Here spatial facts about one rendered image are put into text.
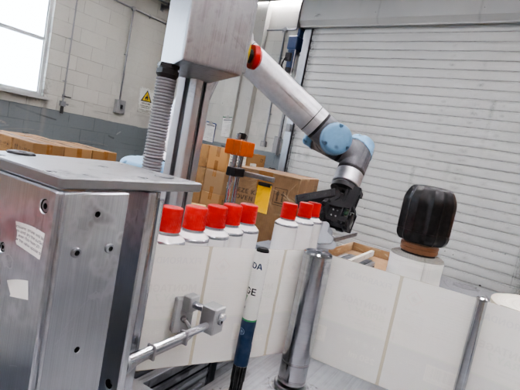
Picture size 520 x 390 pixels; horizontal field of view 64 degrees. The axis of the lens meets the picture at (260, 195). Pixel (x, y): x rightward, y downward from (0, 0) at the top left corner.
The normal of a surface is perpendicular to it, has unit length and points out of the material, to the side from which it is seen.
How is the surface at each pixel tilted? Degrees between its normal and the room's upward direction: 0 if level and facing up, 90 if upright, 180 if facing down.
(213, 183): 90
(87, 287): 90
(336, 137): 91
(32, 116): 90
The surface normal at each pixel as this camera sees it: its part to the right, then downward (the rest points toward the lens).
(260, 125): -0.58, -0.03
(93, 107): 0.79, 0.22
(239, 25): 0.40, 0.18
